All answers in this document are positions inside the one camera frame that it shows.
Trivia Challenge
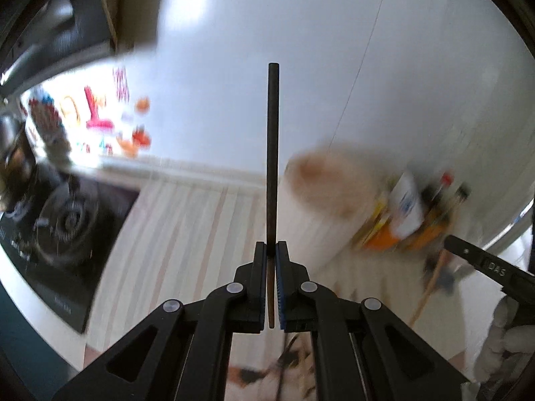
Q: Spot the black gas stove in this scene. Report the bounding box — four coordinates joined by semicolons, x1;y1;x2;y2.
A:
0;167;140;335

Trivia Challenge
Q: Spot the black range hood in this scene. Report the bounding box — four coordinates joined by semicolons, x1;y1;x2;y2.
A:
0;0;118;93

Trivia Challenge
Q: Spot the dark teal cabinet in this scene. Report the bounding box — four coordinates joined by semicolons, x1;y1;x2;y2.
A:
0;284;80;385

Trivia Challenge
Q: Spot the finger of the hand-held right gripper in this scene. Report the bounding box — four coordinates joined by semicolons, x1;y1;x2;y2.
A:
443;235;535;324

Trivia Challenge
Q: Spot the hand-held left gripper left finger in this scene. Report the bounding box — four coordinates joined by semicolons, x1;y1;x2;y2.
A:
52;241;268;401

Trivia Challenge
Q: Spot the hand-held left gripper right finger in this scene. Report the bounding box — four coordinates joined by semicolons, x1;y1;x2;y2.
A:
275;240;471;401

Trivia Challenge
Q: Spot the black chopstick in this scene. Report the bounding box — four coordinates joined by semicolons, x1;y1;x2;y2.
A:
266;62;281;330

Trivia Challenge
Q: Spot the beige utensil holder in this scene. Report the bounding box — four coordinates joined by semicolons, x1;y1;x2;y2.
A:
276;144;385;274

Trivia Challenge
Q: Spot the tan wood chopstick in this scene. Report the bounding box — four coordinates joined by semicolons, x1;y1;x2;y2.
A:
410;251;447;327

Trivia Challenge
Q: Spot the steel steamer pot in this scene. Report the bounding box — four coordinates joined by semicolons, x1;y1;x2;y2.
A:
0;113;38;214

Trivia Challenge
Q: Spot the red cap sauce bottle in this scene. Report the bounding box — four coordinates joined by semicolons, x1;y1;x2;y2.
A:
422;173;454;218

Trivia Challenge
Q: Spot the orange packet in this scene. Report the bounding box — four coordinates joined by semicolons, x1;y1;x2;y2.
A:
363;217;444;251

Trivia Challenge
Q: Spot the colourful wall sticker set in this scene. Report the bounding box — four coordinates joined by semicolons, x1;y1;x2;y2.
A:
21;64;153;159

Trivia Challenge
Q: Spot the person's right hand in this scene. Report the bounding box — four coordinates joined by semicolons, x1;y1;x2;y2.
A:
474;294;535;385

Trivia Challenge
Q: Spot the white packet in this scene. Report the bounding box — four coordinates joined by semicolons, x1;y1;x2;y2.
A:
389;171;425;239

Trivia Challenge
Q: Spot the cat pattern mat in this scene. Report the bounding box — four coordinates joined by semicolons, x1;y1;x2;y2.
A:
229;334;316;401

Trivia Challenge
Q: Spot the yellow packet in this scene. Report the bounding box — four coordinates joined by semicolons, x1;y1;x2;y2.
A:
368;192;394;235

